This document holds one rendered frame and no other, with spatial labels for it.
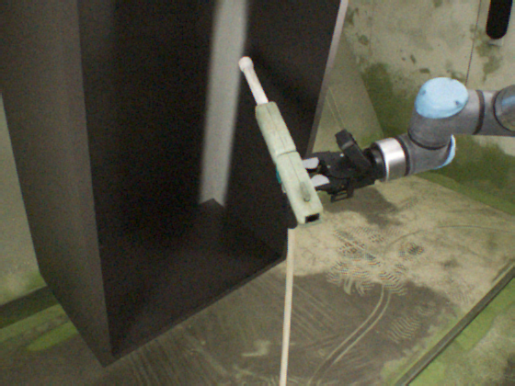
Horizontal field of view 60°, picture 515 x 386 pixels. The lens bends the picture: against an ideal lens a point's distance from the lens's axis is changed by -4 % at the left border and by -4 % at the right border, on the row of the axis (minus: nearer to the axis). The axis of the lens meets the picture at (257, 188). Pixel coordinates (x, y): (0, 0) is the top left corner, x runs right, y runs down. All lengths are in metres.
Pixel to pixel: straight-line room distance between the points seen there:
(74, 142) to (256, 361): 1.14
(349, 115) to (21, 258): 1.94
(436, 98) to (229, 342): 1.16
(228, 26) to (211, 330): 1.07
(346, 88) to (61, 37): 2.42
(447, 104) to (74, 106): 0.64
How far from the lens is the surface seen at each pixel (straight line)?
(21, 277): 1.94
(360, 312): 1.88
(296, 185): 0.87
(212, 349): 1.72
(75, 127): 0.72
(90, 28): 1.08
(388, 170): 0.99
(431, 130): 0.96
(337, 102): 2.85
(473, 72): 2.68
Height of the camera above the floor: 1.32
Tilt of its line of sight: 29 degrees down
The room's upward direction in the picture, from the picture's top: straight up
